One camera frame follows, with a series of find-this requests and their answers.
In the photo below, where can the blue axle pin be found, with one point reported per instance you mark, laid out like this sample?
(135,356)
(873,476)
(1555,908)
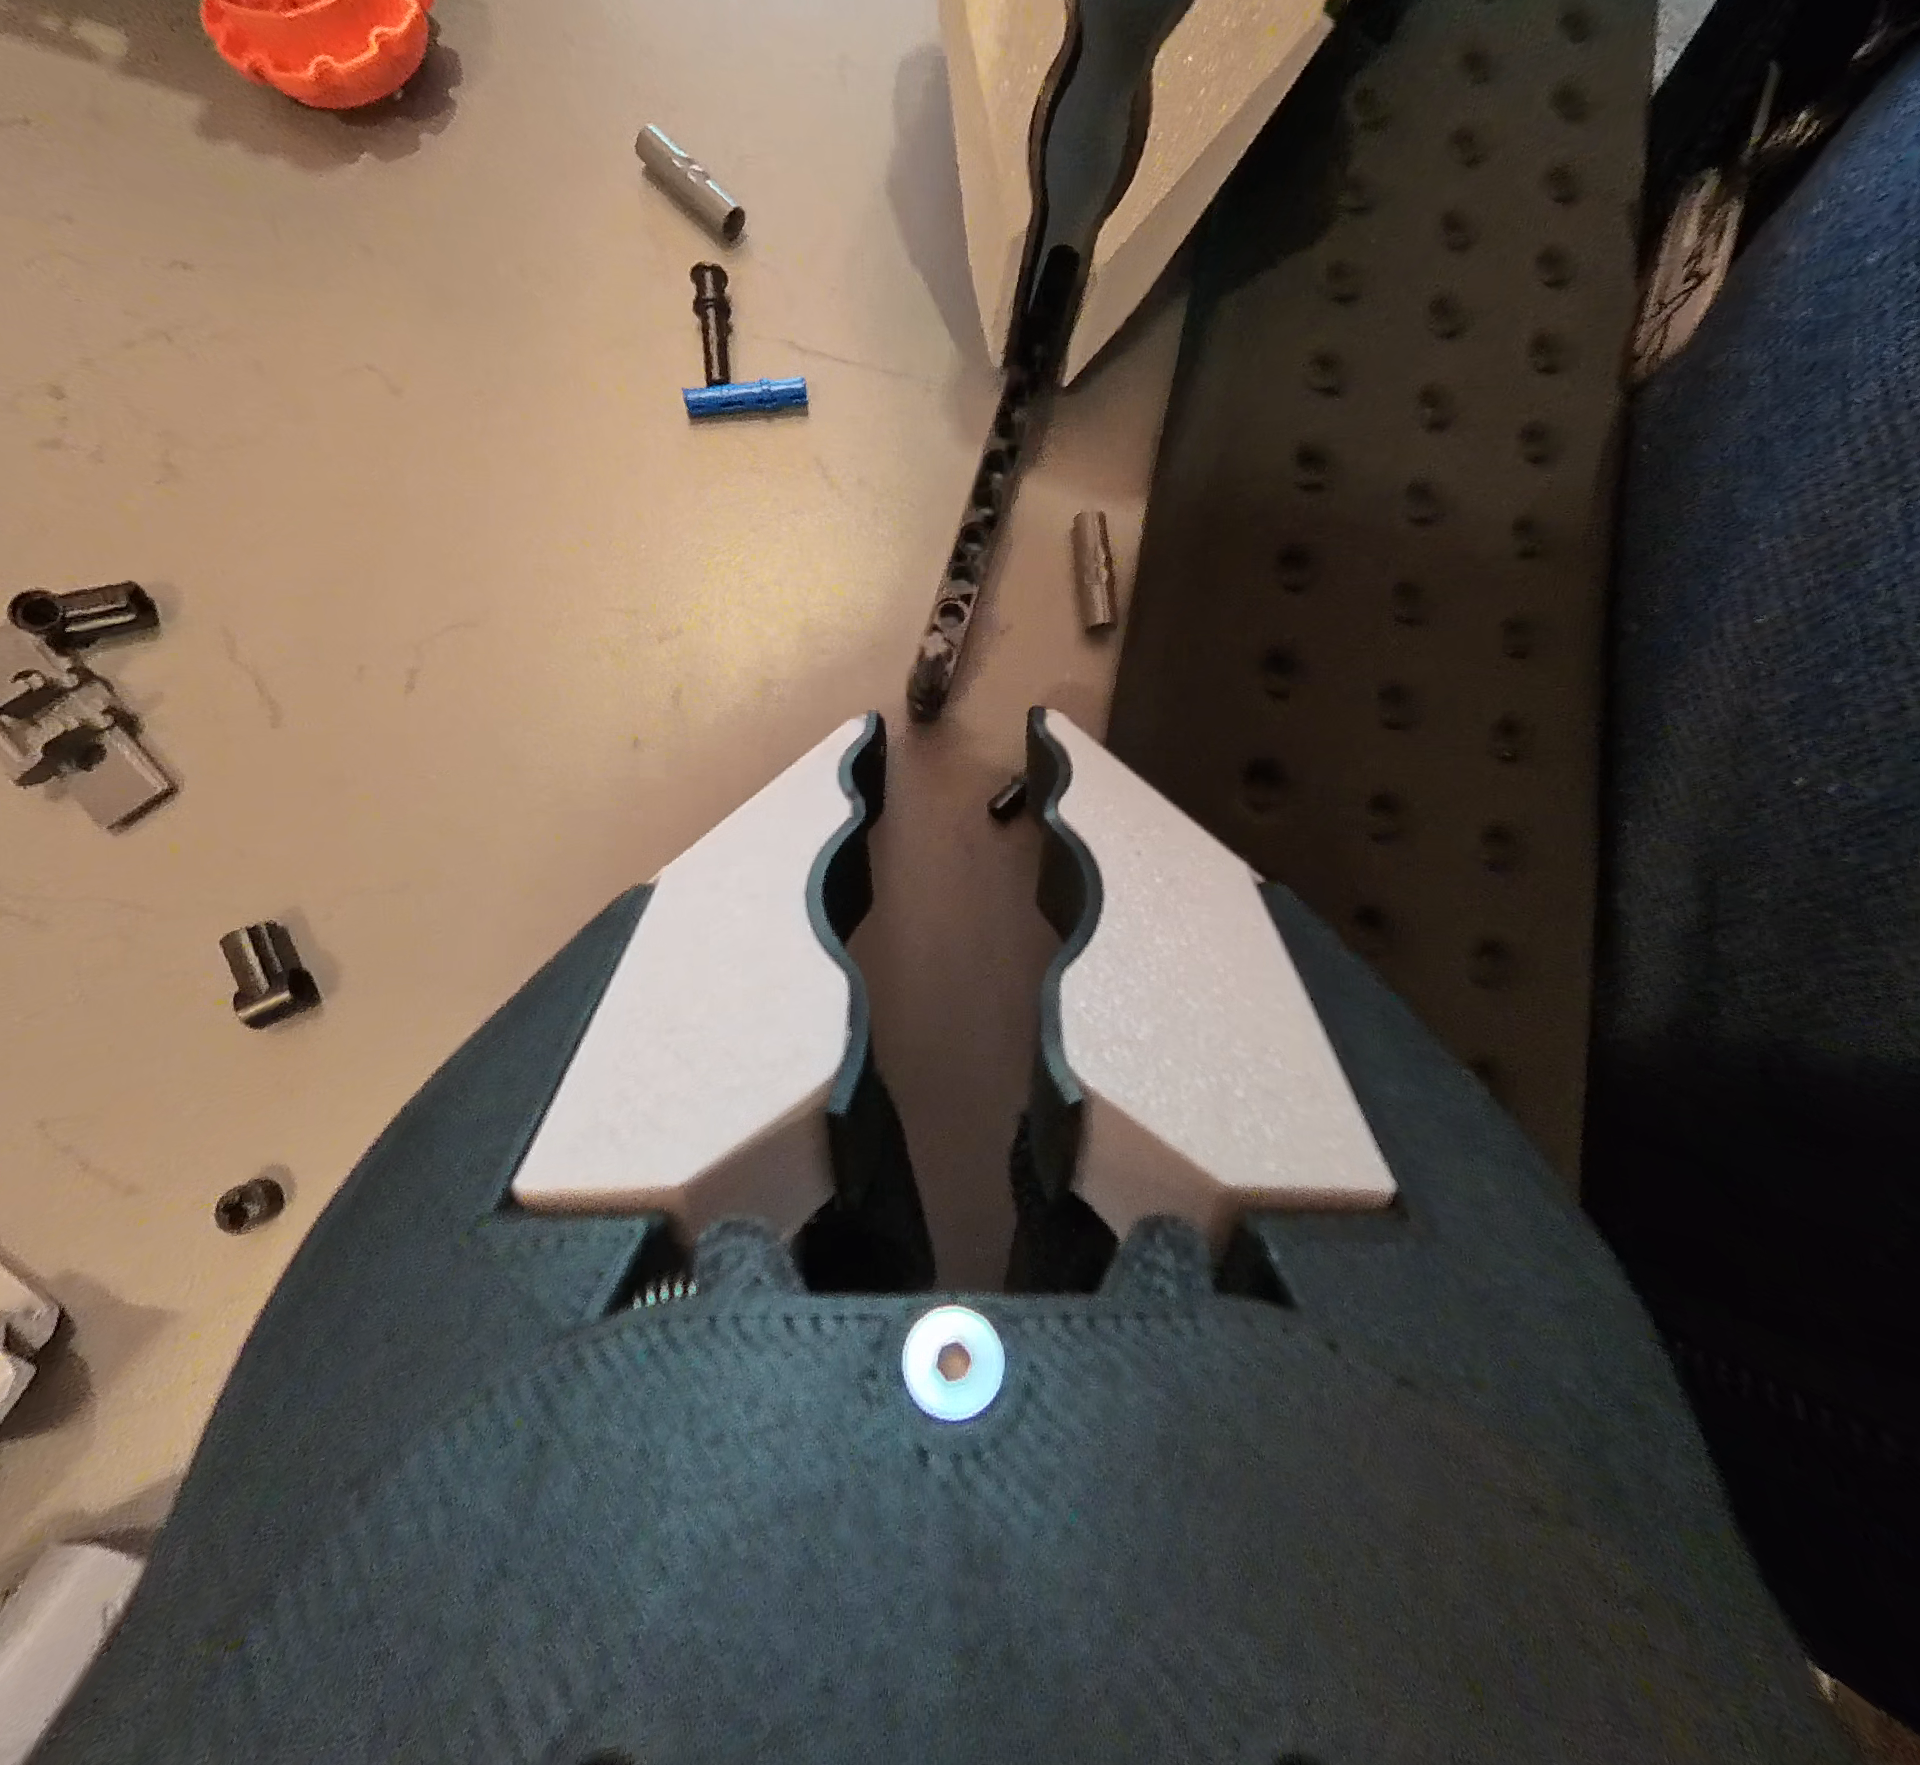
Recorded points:
(744,398)

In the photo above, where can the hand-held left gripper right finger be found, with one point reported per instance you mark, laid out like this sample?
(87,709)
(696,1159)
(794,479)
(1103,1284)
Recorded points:
(1214,1029)

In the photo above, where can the long black holed beam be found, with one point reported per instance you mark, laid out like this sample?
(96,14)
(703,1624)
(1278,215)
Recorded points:
(975,549)

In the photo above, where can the person's leg in jeans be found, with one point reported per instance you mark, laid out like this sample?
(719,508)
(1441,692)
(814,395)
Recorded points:
(1770,745)

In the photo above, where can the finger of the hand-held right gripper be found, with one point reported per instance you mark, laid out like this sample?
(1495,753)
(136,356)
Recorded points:
(997,70)
(1231,70)

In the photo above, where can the light grey block piece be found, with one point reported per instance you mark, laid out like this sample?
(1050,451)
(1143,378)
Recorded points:
(23,1330)

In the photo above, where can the short black pin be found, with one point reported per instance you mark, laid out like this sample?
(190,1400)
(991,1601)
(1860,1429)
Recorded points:
(1008,798)

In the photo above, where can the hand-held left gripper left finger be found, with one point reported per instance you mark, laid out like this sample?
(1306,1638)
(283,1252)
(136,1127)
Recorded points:
(705,1029)

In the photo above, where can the small black bush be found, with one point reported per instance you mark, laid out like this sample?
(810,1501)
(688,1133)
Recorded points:
(249,1204)

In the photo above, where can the grey clip block piece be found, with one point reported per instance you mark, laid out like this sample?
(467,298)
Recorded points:
(89,745)

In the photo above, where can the black pin connector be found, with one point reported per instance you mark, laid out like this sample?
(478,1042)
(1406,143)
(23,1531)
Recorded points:
(89,610)
(271,972)

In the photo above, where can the dark perforated mat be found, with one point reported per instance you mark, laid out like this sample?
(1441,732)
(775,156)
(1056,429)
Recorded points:
(1396,445)

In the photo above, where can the grey axle pin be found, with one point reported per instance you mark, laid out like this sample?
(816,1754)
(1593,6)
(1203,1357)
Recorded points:
(689,183)

